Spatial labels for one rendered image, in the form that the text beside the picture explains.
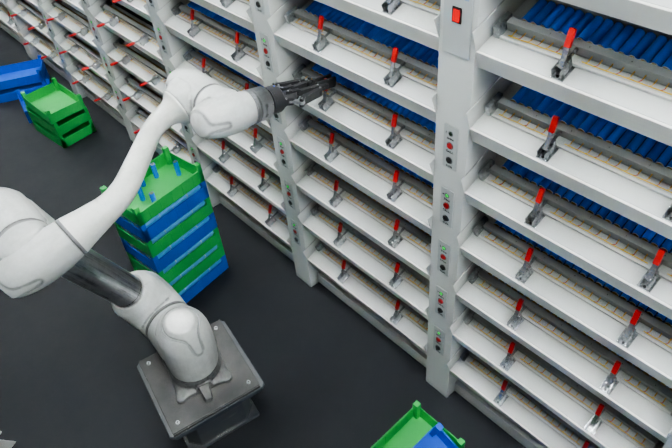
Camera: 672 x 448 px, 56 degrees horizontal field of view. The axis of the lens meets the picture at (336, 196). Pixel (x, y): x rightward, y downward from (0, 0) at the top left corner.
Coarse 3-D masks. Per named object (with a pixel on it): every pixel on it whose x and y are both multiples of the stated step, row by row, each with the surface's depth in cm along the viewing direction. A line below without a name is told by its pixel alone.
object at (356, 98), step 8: (304, 72) 191; (312, 72) 190; (336, 88) 183; (344, 88) 182; (344, 96) 182; (352, 96) 179; (360, 96) 178; (360, 104) 178; (368, 104) 175; (376, 104) 174; (376, 112) 174; (384, 112) 172; (392, 112) 171; (400, 120) 168; (408, 120) 167; (408, 128) 167; (416, 128) 165; (424, 128) 164; (408, 136) 166; (424, 136) 164; (432, 136) 162; (424, 144) 163
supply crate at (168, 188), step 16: (160, 160) 240; (160, 176) 237; (176, 176) 236; (192, 176) 228; (144, 192) 231; (160, 192) 230; (176, 192) 225; (128, 208) 225; (144, 208) 216; (160, 208) 222
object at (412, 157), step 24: (288, 72) 191; (336, 96) 184; (336, 120) 179; (360, 120) 176; (384, 120) 173; (384, 144) 168; (408, 144) 166; (432, 144) 164; (408, 168) 167; (432, 168) 156
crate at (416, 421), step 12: (420, 408) 205; (408, 420) 208; (420, 420) 208; (432, 420) 203; (396, 432) 205; (408, 432) 205; (420, 432) 205; (384, 444) 202; (396, 444) 202; (408, 444) 202; (456, 444) 195
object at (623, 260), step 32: (480, 160) 150; (480, 192) 151; (512, 192) 148; (544, 192) 138; (512, 224) 146; (544, 224) 141; (576, 224) 139; (608, 224) 134; (576, 256) 135; (608, 256) 133; (640, 256) 130; (640, 288) 127
